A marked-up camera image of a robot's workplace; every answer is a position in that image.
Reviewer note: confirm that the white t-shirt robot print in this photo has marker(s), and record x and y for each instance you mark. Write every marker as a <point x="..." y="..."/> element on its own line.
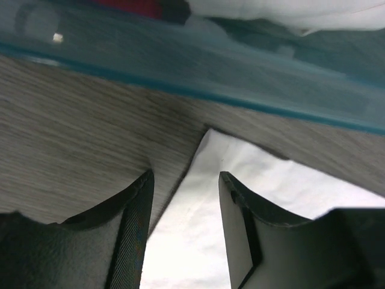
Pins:
<point x="187" y="247"/>

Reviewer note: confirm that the white t-shirt in basket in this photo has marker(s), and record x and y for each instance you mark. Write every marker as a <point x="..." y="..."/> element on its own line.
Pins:
<point x="303" y="16"/>

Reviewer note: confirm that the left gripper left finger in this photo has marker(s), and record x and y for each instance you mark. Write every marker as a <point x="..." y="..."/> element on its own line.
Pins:
<point x="102" y="247"/>

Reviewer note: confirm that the red t-shirt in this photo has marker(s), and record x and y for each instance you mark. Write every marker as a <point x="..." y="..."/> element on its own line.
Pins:
<point x="147" y="8"/>

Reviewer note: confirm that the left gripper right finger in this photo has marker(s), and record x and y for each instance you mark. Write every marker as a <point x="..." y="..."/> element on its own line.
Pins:
<point x="270" y="247"/>

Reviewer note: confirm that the teal laundry basket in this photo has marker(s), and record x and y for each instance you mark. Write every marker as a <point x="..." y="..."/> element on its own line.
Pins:
<point x="335" y="78"/>

